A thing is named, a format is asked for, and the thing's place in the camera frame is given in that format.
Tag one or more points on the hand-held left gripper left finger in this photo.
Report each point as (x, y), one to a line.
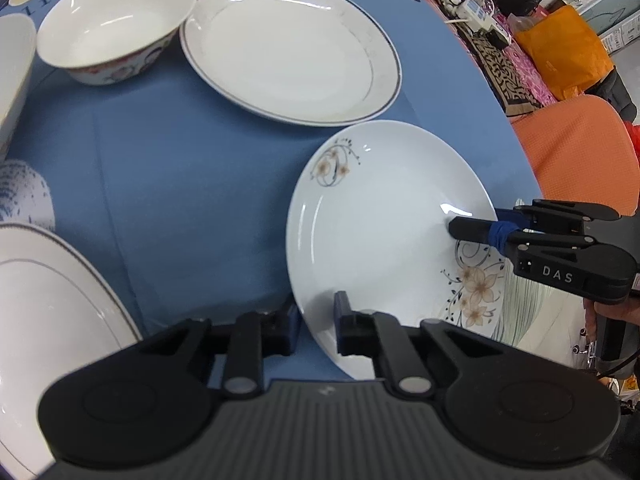
(289, 327)

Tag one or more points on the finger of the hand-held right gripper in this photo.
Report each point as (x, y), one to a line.
(565, 211)
(470, 229)

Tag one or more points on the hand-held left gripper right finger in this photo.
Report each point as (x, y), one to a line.
(342, 322)

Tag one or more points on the white plate floral print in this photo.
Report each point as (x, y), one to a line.
(380, 240)

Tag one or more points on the white ceramic bowl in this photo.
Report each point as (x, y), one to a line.
(110, 25)

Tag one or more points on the person's right hand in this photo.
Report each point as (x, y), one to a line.
(591, 325)

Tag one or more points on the orange chair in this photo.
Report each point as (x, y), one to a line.
(575, 150)

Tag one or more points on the white plate green stripes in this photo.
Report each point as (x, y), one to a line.
(540, 320)

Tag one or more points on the pink patterned cloth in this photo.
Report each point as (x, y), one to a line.
(530, 77)

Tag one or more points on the black and cream patterned rug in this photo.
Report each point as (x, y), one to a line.
(495, 75)

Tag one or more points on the orange bag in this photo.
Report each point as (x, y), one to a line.
(565, 50)

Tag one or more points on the white cardboard box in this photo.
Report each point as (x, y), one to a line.
(622, 35)

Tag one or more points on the blue printed tablecloth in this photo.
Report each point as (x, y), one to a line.
(175, 160)

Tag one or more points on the white power strip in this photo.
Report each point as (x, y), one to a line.
(475, 10)

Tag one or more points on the large white plate grey rim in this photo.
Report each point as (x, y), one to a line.
(290, 50)

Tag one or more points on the white deep dish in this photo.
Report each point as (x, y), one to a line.
(12, 70)

